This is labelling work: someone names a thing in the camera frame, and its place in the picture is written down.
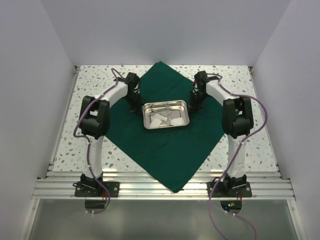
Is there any white strip packet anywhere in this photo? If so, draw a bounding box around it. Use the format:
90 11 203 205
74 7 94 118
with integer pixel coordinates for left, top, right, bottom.
154 113 168 121

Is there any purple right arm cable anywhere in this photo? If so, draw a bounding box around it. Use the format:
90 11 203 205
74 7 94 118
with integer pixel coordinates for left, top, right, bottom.
207 72 269 240

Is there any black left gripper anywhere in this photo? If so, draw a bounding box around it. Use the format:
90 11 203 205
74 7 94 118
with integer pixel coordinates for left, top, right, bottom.
124 92 145 117

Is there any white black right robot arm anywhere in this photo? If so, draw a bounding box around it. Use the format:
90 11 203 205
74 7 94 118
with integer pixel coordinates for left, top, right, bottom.
188 71 254 198

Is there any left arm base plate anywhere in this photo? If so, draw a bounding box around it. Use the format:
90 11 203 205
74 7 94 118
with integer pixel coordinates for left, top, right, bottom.
72 181 120 198

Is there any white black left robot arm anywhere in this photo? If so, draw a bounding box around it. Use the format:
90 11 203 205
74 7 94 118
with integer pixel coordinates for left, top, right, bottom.
73 72 142 197

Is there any white gauze pad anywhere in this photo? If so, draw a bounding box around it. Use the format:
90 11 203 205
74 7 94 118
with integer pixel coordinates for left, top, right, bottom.
170 117 185 126
149 118 162 129

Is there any stainless steel tray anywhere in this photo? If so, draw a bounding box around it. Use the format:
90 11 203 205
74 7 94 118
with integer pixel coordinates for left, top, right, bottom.
142 100 190 130

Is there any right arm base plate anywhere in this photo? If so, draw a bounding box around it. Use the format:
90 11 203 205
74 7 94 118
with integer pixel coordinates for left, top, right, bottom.
206 181 253 198

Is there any green surgical cloth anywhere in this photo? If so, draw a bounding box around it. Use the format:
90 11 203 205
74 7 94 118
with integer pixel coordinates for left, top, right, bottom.
106 62 224 193

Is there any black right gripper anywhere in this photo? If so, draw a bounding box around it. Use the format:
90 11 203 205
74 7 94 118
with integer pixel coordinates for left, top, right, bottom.
187 90 209 116

